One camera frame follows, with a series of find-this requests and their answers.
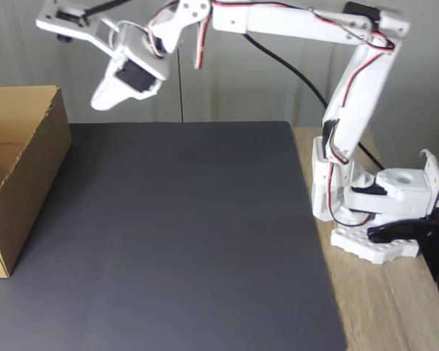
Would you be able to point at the brown cardboard box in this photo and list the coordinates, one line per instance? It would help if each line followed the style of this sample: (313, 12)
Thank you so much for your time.
(33, 183)

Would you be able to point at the dark grey table mat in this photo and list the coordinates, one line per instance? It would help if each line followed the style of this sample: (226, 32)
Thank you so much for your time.
(150, 274)

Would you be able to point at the black table clamp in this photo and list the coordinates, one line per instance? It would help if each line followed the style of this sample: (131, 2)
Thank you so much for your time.
(406, 230)

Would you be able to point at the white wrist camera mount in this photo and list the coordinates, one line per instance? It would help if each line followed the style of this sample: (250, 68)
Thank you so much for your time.
(91, 33)

